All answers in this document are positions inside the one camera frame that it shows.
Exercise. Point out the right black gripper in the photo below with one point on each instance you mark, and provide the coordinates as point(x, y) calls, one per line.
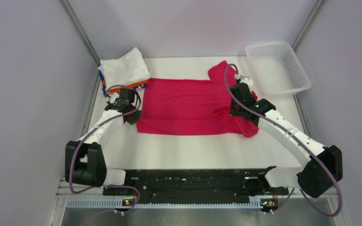
point(233, 111)

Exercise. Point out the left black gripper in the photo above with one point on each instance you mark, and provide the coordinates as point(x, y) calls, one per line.
point(136, 117)

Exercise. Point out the red t shirt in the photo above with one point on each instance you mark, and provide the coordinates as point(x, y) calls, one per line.
point(192, 107)

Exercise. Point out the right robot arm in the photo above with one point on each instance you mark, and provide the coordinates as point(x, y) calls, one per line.
point(320, 167)

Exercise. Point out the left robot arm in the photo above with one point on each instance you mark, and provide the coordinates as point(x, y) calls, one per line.
point(85, 159)

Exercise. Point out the orange folded t shirt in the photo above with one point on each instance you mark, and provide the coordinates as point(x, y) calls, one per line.
point(135, 86)

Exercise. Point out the blue floral folded t shirt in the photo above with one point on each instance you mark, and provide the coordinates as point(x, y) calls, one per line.
point(101, 76)

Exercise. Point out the white folded t shirt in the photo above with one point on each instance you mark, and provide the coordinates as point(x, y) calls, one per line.
point(126, 70)

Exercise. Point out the white plastic basket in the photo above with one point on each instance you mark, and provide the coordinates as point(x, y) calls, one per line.
point(276, 69)

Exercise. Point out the left aluminium frame post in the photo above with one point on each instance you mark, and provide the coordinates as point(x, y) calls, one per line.
point(80, 30)

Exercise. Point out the aluminium frame post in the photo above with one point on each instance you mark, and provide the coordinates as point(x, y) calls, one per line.
point(80, 30)
point(309, 22)

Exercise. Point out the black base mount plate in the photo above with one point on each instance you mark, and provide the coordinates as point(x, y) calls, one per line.
point(197, 186)

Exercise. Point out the right aluminium frame post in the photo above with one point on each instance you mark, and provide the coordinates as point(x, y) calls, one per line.
point(309, 22)

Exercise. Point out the white slotted cable duct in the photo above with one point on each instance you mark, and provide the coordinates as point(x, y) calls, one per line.
point(115, 203)

